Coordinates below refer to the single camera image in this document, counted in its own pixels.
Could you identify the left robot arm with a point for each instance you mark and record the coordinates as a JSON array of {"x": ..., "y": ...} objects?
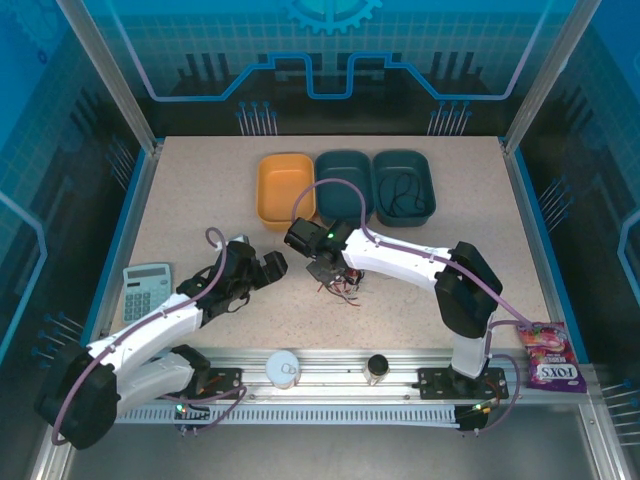
[{"x": 150, "y": 325}]

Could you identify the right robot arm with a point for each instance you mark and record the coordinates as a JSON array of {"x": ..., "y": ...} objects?
[{"x": 395, "y": 260}]

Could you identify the teal plastic bin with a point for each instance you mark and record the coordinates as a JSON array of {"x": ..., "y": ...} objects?
[
  {"x": 405, "y": 160},
  {"x": 340, "y": 200}
]

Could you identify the orange plastic bin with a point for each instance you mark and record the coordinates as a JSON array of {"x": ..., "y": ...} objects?
[{"x": 280, "y": 190}]

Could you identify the light blue calculator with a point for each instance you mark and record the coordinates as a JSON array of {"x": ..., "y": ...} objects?
[{"x": 147, "y": 300}]

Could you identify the silver tin can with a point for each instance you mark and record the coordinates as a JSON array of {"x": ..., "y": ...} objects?
[{"x": 282, "y": 367}]

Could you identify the jar with black lid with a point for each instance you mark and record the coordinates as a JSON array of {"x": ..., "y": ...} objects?
[{"x": 378, "y": 365}]

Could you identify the purple candy bag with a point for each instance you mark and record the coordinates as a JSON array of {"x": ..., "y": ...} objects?
[{"x": 550, "y": 360}]

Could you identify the aluminium mounting rail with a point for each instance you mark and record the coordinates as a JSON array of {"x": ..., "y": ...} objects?
[{"x": 340, "y": 375}]

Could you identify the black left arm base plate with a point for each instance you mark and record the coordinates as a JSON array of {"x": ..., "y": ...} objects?
[{"x": 225, "y": 380}]

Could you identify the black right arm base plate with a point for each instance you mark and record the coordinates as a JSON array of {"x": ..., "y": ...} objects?
[{"x": 435, "y": 382}]

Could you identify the aluminium frame post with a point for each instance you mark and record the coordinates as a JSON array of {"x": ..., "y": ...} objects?
[
  {"x": 539, "y": 75},
  {"x": 111, "y": 75}
]

